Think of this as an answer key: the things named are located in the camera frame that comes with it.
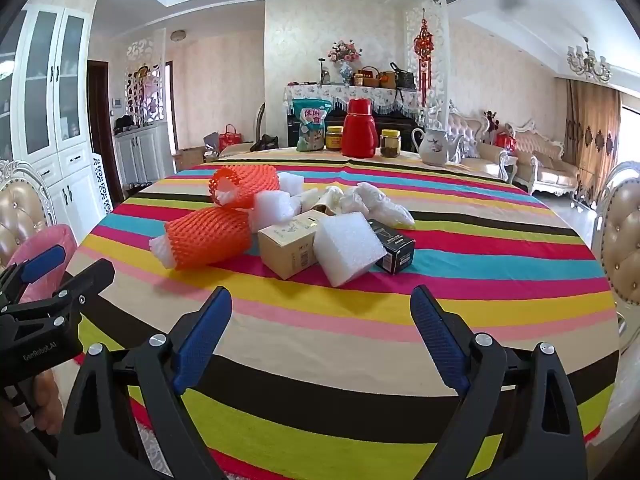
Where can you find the person's left hand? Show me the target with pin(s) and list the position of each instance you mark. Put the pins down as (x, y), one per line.
(49, 414)

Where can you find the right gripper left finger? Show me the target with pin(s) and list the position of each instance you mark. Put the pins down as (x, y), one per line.
(100, 438)

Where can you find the yellow-lid jar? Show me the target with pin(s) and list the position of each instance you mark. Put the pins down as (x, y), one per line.
(334, 137)
(390, 143)

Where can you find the beige cardboard box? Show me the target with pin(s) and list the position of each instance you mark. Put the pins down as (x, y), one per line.
(288, 248)

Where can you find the brown curtain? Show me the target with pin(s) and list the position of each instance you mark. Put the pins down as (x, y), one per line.
(591, 135)

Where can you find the black handbag on piano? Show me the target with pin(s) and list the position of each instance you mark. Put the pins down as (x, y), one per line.
(403, 78)

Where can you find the chandelier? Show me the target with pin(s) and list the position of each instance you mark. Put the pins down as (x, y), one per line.
(583, 61)

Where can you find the orange foam net front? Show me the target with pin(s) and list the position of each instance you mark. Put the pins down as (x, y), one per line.
(202, 238)

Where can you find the cardboard box on floor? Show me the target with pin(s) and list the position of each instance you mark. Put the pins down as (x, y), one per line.
(189, 158)

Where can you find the cream ornate sofa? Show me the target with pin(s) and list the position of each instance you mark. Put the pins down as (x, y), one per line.
(519, 155)

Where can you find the flower vase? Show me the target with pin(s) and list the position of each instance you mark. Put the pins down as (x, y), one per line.
(343, 54)

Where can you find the teal snack bag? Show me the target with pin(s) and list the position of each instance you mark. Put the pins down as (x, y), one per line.
(311, 114)

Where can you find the yellow-lid jar right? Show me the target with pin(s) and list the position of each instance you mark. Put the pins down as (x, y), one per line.
(390, 143)

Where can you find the tufted beige chair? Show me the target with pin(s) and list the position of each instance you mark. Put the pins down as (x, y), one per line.
(25, 206)
(616, 244)

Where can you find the white ceramic pitcher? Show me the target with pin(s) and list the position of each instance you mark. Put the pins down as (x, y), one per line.
(436, 147)

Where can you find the red thermos jug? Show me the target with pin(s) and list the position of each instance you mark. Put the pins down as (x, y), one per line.
(360, 138)

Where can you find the large white foam block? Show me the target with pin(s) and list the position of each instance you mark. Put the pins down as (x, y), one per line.
(345, 246)

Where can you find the yellow-lid jar left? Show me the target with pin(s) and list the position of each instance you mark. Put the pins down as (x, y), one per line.
(334, 137)

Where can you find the wicker basket on piano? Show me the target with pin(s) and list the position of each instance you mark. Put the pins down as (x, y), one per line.
(369, 76)

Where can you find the red chinese knot ornament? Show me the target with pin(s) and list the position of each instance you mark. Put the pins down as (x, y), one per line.
(423, 47)

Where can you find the red gift bag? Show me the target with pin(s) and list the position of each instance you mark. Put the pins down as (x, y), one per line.
(229, 137)

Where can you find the black small box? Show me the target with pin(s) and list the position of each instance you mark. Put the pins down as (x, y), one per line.
(399, 248)

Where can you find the tufted beige chair right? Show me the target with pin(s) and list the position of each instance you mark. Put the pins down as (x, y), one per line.
(616, 244)

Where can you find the tufted beige chair left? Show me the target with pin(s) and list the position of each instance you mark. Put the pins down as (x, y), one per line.
(25, 206)

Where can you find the white glass-door cabinet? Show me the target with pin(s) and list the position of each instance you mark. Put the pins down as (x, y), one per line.
(44, 111)

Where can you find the pink lined trash bin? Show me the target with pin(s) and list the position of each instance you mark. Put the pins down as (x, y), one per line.
(60, 234)

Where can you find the white plastic bag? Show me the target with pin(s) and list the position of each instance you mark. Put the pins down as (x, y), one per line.
(376, 205)

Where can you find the orange foam net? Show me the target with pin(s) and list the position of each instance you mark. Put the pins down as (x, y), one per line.
(235, 186)
(202, 238)

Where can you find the striped colourful tablecloth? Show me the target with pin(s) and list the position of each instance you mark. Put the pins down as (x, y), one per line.
(310, 381)

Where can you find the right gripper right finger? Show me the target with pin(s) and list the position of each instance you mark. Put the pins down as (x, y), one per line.
(526, 391)

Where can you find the white low shoe cabinet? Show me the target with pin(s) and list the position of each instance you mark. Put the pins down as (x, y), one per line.
(143, 155)

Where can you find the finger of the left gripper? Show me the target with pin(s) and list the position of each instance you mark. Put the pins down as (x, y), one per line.
(75, 284)
(16, 277)

